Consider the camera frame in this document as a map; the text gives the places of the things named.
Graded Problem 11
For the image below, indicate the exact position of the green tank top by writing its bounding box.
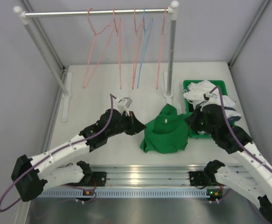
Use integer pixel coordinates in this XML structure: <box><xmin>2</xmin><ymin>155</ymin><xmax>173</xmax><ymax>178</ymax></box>
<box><xmin>140</xmin><ymin>104</ymin><xmax>189</xmax><ymax>154</ymax></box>

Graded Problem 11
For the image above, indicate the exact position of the pink wire hanger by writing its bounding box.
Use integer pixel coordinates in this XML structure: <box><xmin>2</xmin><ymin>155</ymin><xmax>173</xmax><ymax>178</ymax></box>
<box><xmin>113</xmin><ymin>9</ymin><xmax>122</xmax><ymax>90</ymax></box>
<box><xmin>156</xmin><ymin>7</ymin><xmax>168</xmax><ymax>90</ymax></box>
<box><xmin>82</xmin><ymin>8</ymin><xmax>115</xmax><ymax>89</ymax></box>
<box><xmin>131</xmin><ymin>8</ymin><xmax>143</xmax><ymax>90</ymax></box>

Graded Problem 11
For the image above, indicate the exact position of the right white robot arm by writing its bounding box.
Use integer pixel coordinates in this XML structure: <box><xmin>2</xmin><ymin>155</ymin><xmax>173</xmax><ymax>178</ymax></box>
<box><xmin>185</xmin><ymin>104</ymin><xmax>272</xmax><ymax>224</ymax></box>

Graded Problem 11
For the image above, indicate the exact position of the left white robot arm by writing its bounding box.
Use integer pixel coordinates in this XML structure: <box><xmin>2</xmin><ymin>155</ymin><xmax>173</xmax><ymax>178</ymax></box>
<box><xmin>11</xmin><ymin>109</ymin><xmax>146</xmax><ymax>202</ymax></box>

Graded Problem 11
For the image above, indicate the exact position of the white clothes pile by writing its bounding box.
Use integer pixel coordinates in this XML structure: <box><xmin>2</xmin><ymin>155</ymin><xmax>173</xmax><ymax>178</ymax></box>
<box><xmin>183</xmin><ymin>80</ymin><xmax>242</xmax><ymax>123</ymax></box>

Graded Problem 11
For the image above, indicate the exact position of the silver clothes rack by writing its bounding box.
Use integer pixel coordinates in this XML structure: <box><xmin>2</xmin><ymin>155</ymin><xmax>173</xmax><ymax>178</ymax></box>
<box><xmin>13</xmin><ymin>0</ymin><xmax>179</xmax><ymax>122</ymax></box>

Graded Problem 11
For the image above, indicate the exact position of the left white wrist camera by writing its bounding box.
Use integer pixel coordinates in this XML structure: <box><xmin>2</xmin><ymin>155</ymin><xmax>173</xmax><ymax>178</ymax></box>
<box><xmin>115</xmin><ymin>97</ymin><xmax>133</xmax><ymax>116</ymax></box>

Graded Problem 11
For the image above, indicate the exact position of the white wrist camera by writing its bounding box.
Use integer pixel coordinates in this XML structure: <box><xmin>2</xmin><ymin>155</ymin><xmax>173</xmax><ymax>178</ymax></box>
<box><xmin>203</xmin><ymin>92</ymin><xmax>218</xmax><ymax>104</ymax></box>
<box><xmin>115</xmin><ymin>97</ymin><xmax>133</xmax><ymax>116</ymax></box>

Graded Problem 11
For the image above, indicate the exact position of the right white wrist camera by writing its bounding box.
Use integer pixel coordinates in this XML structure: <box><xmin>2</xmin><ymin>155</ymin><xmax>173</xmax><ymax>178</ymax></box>
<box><xmin>203</xmin><ymin>92</ymin><xmax>218</xmax><ymax>104</ymax></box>

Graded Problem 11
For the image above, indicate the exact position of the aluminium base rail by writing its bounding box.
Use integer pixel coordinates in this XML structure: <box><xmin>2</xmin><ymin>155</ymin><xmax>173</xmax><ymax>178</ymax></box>
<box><xmin>27</xmin><ymin>164</ymin><xmax>251</xmax><ymax>187</ymax></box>

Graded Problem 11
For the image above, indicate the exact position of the white slotted cable duct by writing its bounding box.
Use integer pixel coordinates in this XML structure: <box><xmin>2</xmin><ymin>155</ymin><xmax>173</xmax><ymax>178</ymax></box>
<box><xmin>39</xmin><ymin>188</ymin><xmax>223</xmax><ymax>198</ymax></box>

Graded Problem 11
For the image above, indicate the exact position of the blue wire hanger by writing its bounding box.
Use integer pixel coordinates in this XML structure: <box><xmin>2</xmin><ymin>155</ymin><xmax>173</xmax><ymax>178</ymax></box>
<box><xmin>136</xmin><ymin>9</ymin><xmax>153</xmax><ymax>88</ymax></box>

